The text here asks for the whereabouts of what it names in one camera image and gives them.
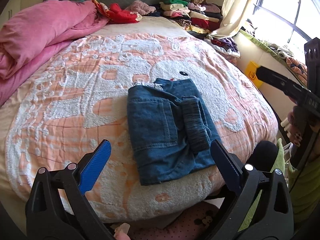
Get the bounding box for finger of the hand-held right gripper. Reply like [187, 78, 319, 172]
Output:
[255, 66, 309, 103]
[304, 37, 320, 93]

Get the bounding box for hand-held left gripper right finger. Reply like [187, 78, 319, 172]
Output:
[210, 140, 294, 240]

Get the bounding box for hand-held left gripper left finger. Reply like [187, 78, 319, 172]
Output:
[25, 139, 112, 240]

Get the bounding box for blue denim pants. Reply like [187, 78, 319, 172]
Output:
[127, 78, 222, 186]

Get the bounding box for person's right hand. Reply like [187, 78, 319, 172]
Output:
[287, 106, 303, 146]

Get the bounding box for person's left hand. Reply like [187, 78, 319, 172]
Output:
[114, 223, 131, 240]

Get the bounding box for patterned orange cloth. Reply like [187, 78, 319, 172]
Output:
[285, 56, 308, 85]

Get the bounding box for white rack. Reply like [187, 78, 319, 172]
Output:
[280, 119, 293, 139]

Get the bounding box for yellow bag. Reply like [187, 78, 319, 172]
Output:
[245, 60, 264, 88]

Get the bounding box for dark cloth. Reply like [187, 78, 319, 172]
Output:
[246, 141, 279, 173]

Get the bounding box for green windowsill mat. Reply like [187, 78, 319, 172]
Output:
[239, 29, 308, 85]

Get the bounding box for purple clothes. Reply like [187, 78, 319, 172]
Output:
[205, 37, 241, 57]

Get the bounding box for window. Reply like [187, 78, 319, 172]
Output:
[246, 0, 320, 53]

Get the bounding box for pink dotted cloth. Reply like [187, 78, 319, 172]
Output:
[127, 201, 222, 240]

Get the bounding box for orange and white bedspread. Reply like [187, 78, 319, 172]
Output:
[0, 15, 279, 224]

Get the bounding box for cream curtain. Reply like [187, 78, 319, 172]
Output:
[207, 0, 259, 40]

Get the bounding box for pile of folded clothes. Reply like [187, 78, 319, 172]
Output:
[150, 0, 224, 40]

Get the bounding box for pink quilt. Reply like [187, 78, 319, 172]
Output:
[0, 0, 110, 107]

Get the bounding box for red printed cloth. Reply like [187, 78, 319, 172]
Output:
[91, 0, 143, 25]

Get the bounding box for pink fuzzy garment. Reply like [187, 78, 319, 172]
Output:
[125, 0, 157, 15]

